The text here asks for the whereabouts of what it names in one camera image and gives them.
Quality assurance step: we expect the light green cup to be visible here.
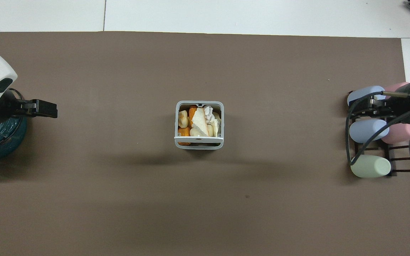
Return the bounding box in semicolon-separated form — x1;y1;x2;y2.
350;155;392;178

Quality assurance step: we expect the dark cup rack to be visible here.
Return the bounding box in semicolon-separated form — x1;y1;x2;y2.
354;142;410;177

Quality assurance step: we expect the black cable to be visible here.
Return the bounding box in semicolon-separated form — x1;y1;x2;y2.
10;87;25;102
345;91;410;167

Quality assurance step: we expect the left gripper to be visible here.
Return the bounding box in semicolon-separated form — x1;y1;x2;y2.
0;88;26;123

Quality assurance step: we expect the small grey trash can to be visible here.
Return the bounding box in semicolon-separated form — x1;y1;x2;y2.
174;101;225;150

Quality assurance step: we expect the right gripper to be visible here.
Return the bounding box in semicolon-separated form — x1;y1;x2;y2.
387;82;410;118

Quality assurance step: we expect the pink cup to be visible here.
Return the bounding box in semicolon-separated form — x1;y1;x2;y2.
383;82;410;94
381;122;410;145

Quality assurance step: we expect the white crumpled tissue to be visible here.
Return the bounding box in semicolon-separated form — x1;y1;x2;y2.
190;106;222;138

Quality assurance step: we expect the grey trash can lid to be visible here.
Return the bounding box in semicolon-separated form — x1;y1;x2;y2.
174;135;224;150

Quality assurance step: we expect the light blue cup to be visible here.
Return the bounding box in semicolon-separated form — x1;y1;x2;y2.
347;85;386;106
349;119;390;144

